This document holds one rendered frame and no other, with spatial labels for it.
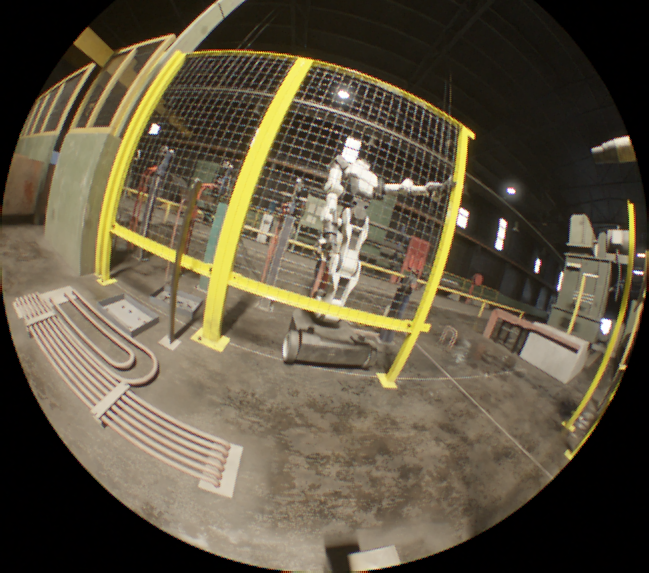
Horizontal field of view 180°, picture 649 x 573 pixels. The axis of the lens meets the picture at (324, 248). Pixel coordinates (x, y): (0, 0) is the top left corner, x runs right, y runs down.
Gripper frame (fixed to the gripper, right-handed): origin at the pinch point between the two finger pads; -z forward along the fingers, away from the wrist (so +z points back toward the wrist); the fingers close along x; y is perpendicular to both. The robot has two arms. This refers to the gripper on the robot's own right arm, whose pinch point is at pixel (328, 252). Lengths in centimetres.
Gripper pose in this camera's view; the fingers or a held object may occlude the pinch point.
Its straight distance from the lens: 115.5
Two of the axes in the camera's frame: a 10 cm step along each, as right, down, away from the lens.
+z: 0.6, -8.5, 5.2
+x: 5.4, -4.1, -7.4
